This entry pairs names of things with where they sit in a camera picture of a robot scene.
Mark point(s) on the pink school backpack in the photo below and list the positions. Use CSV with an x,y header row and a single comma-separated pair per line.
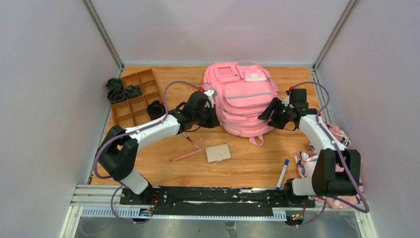
x,y
244,90

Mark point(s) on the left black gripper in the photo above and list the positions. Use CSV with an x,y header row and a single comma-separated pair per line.
x,y
207,116

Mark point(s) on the wooden compartment tray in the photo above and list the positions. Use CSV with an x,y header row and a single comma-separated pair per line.
x,y
133,111

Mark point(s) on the pink patterned cloth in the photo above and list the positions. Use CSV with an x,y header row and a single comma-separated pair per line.
x,y
306,162

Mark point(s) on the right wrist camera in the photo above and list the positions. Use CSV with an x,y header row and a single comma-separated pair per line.
x,y
286,100

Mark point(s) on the pink pen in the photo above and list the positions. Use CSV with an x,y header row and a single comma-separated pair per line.
x,y
187,155

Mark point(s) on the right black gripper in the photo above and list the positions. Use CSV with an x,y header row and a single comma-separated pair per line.
x,y
276,103

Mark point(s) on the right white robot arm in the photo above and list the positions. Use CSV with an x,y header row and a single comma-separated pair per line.
x,y
337,169

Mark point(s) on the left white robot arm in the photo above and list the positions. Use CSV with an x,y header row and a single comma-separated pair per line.
x,y
117,154

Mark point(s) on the dark rolled sock front tray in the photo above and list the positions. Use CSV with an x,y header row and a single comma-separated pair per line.
x,y
155,110

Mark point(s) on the dark rolled sock in tray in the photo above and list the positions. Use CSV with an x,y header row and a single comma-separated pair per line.
x,y
132,91

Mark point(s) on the red gel pen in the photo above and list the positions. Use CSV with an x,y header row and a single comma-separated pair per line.
x,y
191,141

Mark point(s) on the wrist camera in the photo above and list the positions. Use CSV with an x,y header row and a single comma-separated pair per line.
x,y
286,100
211,94

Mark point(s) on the blue white marker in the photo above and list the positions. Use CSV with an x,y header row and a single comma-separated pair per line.
x,y
282,175

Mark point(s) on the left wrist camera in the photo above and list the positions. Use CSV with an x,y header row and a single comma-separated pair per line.
x,y
211,94

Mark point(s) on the small beige notebook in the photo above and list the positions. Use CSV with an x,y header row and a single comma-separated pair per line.
x,y
218,153

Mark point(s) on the dark rolled sock lower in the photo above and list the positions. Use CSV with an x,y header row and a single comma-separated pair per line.
x,y
116,95

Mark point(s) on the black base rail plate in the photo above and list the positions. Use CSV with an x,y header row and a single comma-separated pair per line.
x,y
215,201

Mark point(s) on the dark rolled sock upper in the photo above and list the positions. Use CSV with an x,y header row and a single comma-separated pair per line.
x,y
113,83

